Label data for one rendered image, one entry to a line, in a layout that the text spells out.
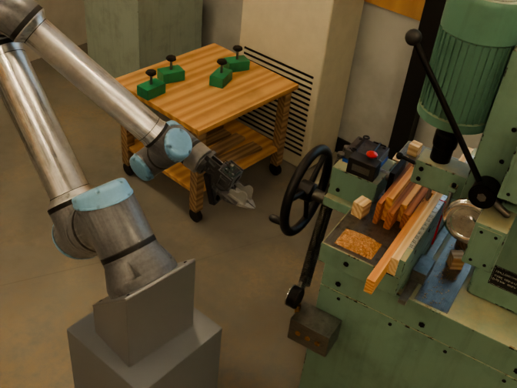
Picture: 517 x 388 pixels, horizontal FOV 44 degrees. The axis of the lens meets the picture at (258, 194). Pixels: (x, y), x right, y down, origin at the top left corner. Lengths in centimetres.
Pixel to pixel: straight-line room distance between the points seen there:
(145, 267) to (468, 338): 80
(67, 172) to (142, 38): 180
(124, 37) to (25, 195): 100
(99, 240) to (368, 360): 80
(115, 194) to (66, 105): 231
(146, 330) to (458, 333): 77
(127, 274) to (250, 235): 141
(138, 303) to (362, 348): 64
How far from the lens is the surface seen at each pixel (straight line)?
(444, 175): 165
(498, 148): 153
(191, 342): 179
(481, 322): 167
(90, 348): 179
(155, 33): 355
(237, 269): 278
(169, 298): 166
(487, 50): 145
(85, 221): 164
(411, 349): 176
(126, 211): 161
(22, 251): 292
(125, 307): 157
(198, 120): 272
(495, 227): 149
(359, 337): 182
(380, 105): 334
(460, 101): 150
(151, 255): 162
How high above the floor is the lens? 194
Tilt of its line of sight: 37 degrees down
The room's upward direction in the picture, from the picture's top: 7 degrees clockwise
